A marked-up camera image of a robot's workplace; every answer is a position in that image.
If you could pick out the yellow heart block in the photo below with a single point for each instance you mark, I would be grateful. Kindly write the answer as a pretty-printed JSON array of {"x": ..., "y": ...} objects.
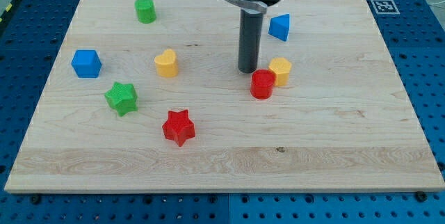
[{"x": 166, "y": 64}]

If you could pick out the red cylinder block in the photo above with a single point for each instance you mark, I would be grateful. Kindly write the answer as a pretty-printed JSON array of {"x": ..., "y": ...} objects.
[{"x": 262, "y": 83}]

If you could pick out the red star block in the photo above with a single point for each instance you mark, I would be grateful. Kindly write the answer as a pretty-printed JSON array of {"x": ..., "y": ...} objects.
[{"x": 178, "y": 127}]

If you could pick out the yellow hexagon block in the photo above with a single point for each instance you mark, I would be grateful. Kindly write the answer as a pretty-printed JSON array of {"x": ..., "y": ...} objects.
[{"x": 281, "y": 67}]

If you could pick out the light wooden board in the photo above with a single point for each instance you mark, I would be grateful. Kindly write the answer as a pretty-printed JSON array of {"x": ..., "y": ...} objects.
[{"x": 342, "y": 123}]

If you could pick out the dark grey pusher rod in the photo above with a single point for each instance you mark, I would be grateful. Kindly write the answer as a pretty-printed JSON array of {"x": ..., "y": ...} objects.
[{"x": 249, "y": 40}]

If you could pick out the blue triangle block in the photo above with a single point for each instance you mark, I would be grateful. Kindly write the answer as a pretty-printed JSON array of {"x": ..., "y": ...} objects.
[{"x": 279, "y": 27}]

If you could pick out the green star block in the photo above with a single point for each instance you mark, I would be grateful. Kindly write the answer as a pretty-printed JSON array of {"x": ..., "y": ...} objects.
[{"x": 122, "y": 98}]

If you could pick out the green cylinder block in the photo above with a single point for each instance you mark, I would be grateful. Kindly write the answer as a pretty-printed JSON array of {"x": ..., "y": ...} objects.
[{"x": 145, "y": 11}]

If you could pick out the blue hexagon block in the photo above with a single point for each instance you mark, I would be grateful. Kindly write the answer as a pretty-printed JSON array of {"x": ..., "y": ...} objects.
[{"x": 86, "y": 63}]

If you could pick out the white fiducial marker tag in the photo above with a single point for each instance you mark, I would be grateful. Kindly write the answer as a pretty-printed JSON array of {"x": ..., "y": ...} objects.
[{"x": 385, "y": 7}]

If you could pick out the black yellow hazard tape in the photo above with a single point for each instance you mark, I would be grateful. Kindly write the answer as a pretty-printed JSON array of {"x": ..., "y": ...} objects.
[{"x": 9, "y": 10}]

